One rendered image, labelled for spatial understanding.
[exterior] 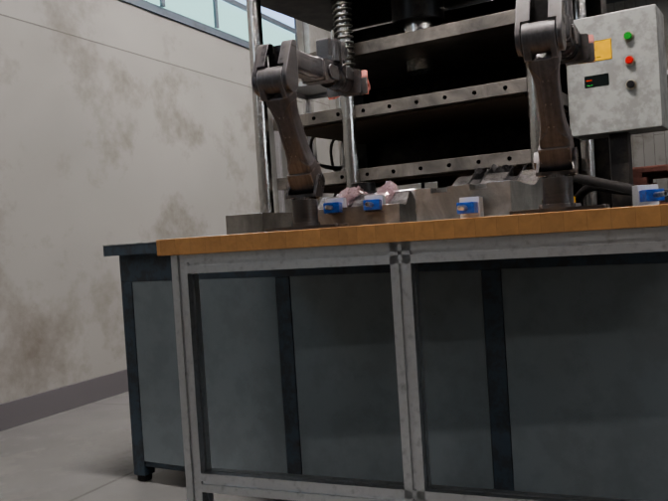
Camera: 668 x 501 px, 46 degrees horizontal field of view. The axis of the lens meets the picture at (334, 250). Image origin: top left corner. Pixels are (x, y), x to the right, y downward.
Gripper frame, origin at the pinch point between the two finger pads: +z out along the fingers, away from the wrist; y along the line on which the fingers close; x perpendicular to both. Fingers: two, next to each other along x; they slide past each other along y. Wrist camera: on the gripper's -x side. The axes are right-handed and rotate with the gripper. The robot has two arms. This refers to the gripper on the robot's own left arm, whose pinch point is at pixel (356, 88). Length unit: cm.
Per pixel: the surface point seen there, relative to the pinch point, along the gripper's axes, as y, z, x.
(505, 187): -44, -14, 33
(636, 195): -74, -8, 37
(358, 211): -5.2, -16.2, 36.0
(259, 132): 74, 74, -4
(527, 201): -47, -1, 36
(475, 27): -18, 73, -32
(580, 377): -60, -17, 79
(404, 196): -12.0, 1.8, 32.0
